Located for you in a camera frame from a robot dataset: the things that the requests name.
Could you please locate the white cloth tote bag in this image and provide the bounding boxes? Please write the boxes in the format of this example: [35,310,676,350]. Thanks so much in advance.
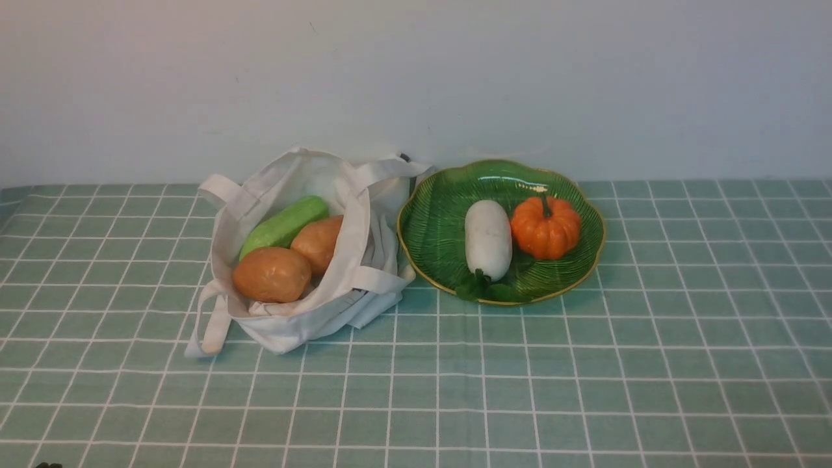
[185,146,435,358]

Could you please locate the small orange pumpkin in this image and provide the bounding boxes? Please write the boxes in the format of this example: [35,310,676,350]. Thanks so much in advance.
[510,195,582,261]

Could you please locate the green cucumber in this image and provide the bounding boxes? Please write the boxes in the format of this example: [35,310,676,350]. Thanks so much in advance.
[239,196,330,261]

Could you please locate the brown potato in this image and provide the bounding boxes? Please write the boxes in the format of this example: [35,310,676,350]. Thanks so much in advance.
[232,246,312,304]
[289,215,344,276]

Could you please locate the brown potato rear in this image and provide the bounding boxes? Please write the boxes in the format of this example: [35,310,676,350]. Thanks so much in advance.
[289,215,344,276]

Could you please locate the brown potato front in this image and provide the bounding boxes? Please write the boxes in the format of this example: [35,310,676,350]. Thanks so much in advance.
[232,246,312,304]

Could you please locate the white radish with leaves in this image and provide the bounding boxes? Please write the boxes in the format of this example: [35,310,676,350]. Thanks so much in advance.
[456,200,512,300]

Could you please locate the green checked tablecloth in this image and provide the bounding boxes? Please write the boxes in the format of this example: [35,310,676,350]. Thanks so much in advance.
[1,180,831,467]

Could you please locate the green leaf-shaped plate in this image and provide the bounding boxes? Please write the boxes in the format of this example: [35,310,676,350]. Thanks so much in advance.
[397,159,607,306]

